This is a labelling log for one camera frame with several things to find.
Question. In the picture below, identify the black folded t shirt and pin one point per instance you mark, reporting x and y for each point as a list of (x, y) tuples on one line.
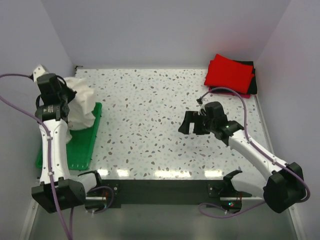
[(252, 80)]

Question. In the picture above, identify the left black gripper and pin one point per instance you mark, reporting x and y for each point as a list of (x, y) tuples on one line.
[(71, 92)]

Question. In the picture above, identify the red folded t shirt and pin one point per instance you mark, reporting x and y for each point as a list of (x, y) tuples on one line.
[(228, 75)]

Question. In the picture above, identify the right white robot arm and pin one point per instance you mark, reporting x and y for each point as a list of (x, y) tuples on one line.
[(284, 182)]

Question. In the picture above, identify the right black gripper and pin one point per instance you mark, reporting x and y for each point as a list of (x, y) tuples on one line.
[(190, 117)]

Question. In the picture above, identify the green plastic tray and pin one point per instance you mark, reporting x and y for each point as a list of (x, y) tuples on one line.
[(80, 148)]

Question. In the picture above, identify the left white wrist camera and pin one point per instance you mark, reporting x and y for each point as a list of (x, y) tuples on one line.
[(39, 71)]

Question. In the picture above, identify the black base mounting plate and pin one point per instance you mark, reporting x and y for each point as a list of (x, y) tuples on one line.
[(166, 192)]

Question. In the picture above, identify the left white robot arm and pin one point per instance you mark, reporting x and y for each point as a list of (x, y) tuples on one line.
[(57, 189)]

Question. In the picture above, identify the white t shirt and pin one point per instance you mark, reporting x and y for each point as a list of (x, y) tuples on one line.
[(80, 115)]

